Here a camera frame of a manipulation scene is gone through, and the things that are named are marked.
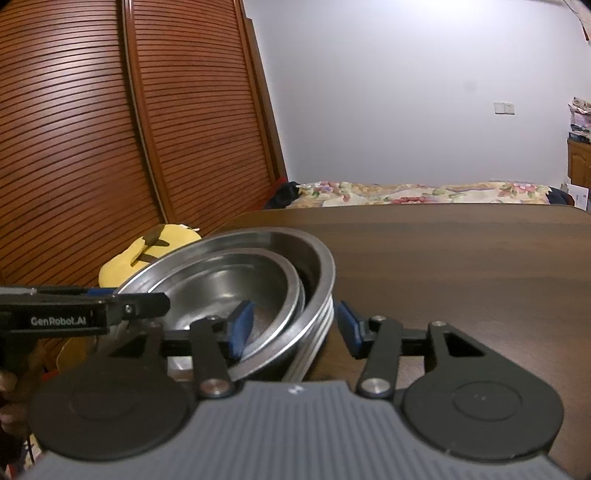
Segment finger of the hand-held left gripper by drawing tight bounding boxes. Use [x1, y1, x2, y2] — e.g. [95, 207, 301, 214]
[107, 292, 171, 329]
[0, 286, 118, 299]

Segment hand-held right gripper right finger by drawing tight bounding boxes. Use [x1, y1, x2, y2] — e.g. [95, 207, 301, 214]
[336, 300, 496, 400]

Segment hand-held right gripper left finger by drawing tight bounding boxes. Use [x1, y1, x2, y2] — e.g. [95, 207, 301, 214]
[99, 299, 256, 400]

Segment small steel bowl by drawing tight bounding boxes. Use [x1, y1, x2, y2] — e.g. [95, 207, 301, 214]
[161, 249, 300, 370]

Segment medium steel bowl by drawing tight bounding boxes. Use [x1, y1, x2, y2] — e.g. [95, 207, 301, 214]
[203, 247, 309, 370]

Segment large steel bowl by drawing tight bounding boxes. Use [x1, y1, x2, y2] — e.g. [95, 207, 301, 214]
[113, 226, 336, 385]

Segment person's left hand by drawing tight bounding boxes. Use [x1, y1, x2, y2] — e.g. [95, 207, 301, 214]
[0, 371, 29, 437]

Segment yellow plush toy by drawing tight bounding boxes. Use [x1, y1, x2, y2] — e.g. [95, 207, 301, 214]
[58, 224, 202, 372]

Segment dark clothes with red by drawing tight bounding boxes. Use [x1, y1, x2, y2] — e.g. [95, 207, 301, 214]
[264, 178, 302, 212]

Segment floral bed blanket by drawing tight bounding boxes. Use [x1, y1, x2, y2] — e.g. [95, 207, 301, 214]
[295, 180, 573, 212]

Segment navy clothes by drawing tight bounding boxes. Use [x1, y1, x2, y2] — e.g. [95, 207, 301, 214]
[545, 185, 574, 206]

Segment white paper box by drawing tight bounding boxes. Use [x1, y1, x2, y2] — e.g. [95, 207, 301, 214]
[568, 182, 591, 213]

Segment wooden cabinet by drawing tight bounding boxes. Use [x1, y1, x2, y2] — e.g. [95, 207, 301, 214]
[567, 138, 591, 186]

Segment pile of folded clothes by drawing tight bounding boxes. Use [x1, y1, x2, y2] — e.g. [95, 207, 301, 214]
[568, 97, 591, 141]

